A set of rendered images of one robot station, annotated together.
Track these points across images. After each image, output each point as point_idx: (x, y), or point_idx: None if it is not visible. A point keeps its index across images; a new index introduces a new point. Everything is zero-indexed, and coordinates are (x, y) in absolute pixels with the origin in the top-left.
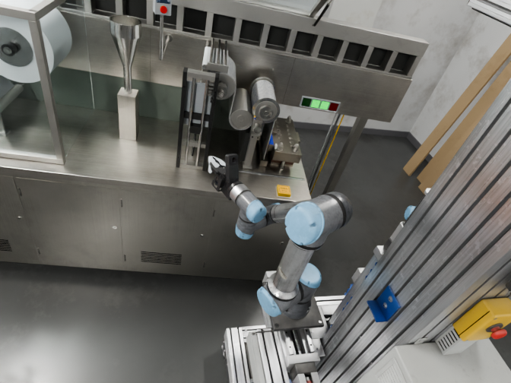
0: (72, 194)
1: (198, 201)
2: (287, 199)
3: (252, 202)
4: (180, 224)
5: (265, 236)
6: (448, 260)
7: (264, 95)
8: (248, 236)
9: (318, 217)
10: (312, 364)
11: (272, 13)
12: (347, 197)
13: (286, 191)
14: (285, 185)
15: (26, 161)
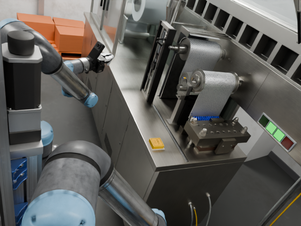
0: (105, 74)
1: (125, 112)
2: (148, 147)
3: (67, 60)
4: (117, 125)
5: (135, 179)
6: None
7: (206, 71)
8: (62, 91)
9: (4, 22)
10: None
11: (268, 23)
12: (36, 38)
13: (154, 143)
14: (162, 143)
15: (106, 49)
